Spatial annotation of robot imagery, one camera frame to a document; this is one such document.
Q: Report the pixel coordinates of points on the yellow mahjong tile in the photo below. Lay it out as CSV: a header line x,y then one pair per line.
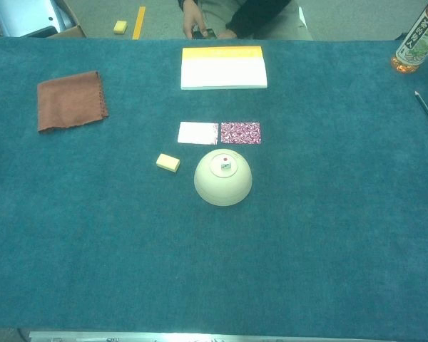
x,y
168,162

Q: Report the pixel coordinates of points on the seated person in black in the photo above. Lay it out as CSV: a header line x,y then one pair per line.
x,y
246,18

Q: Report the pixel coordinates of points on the white die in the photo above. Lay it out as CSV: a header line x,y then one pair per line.
x,y
226,165

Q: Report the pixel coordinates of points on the teal table cloth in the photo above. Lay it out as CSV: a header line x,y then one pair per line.
x,y
128,231

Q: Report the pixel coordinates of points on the yellow and white book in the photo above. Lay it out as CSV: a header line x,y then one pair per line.
x,y
223,71

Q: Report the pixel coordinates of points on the cardboard box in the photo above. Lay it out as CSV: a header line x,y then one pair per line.
x,y
69,32

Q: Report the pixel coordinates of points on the black smartphone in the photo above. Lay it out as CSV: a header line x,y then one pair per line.
x,y
204,34

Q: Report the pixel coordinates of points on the grey device in box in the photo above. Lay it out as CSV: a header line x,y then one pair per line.
x,y
25,16

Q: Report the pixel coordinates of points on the yellow sponge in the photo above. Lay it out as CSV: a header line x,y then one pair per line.
x,y
120,27

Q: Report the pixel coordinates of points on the brown folded cloth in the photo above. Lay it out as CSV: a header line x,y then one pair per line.
x,y
70,101

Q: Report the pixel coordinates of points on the cream upturned bowl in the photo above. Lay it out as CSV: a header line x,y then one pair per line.
x,y
222,185

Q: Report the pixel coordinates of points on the white playing card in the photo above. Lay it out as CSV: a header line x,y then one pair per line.
x,y
197,133

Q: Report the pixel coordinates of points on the green tea bottle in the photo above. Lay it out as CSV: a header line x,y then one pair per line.
x,y
415,42

